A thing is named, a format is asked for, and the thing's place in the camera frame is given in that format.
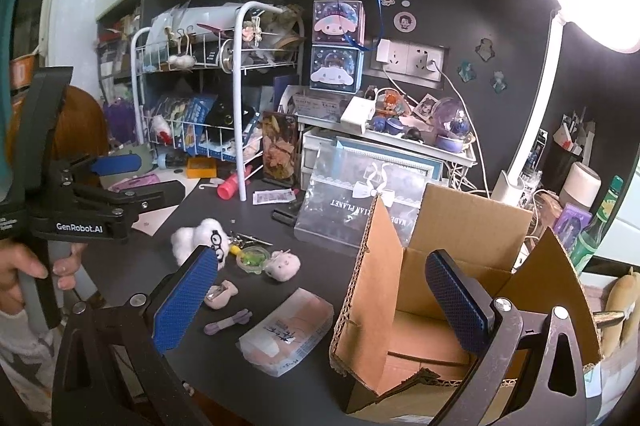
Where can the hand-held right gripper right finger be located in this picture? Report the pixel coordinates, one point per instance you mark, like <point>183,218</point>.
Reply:
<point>455,306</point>

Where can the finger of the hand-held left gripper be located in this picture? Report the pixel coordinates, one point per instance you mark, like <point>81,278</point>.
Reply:
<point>117,165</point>
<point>145,196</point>

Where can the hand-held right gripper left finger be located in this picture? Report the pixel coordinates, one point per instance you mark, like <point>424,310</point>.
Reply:
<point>185,301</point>

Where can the white fluffy plush toy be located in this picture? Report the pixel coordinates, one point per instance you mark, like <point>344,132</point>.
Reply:
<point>192,236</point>

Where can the brown cardboard box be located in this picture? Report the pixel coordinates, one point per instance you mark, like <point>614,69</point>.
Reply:
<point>450,216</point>

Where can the person's left hand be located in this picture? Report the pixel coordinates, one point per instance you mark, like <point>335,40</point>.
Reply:
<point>15,261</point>

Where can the pink paper sheet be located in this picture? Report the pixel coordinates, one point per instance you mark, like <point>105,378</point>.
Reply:
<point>150,226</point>

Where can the brown rounded object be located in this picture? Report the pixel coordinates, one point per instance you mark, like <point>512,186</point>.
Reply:
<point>85,121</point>

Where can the small orange box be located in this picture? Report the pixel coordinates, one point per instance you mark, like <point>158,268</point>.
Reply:
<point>202,167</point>

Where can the small green clear container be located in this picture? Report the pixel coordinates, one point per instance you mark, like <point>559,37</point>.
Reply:
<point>252,258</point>

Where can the pink marker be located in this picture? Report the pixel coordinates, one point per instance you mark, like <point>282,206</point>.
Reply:
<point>230,186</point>

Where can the pink plush toy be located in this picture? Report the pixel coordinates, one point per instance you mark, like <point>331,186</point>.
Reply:
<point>285,263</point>

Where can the pink white tissue packet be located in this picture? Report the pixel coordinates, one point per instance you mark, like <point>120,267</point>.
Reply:
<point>290,331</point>

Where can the black cat plush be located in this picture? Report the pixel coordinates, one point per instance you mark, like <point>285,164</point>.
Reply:
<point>222,116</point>

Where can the small printed sachet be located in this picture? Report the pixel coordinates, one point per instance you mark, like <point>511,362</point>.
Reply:
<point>272,197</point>

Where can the black clip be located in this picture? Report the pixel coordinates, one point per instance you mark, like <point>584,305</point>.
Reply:
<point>286,215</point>

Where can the purple card box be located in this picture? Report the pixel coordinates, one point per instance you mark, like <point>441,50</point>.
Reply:
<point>572,226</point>

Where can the clear plastic storage bin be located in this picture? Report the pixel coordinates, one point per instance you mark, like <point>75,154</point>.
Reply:
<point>350,206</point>

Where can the star printed white cloth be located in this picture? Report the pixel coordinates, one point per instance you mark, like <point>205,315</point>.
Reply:
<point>20,356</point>

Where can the green glass bottle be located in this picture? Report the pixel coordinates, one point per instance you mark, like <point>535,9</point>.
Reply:
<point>595,231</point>

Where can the blue framed box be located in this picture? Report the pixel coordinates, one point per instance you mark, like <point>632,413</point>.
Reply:
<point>400,156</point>

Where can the tan plush toy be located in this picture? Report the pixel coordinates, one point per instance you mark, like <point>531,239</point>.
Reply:
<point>620,306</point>

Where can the white round humidifier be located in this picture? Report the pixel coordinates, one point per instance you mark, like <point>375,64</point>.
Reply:
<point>580,183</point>

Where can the purple snow globe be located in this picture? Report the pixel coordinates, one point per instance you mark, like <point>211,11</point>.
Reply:
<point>452,124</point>

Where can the white labelled box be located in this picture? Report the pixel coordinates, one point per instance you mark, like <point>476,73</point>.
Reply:
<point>315,104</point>

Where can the character photo card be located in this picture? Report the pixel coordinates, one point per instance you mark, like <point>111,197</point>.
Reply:
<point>427,106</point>

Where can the orange figure globe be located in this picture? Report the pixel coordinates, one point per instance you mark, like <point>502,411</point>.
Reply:
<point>392,104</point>

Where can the white power adapter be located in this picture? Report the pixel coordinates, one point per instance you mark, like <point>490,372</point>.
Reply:
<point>357,115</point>

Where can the white desk lamp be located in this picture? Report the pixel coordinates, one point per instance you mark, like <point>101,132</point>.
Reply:
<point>540,81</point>

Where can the pink bunny character box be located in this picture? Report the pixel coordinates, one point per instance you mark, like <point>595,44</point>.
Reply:
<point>339,24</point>

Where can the white charger plug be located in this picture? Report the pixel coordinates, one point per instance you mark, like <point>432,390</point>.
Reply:
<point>384,51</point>

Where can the round character badge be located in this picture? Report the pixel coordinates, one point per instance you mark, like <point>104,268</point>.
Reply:
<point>404,21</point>

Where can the teal figure wall sticker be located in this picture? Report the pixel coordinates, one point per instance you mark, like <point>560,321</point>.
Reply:
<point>467,69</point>
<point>498,81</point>

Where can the white wall outlet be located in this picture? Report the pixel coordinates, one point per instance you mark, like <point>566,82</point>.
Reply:
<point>415,56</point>

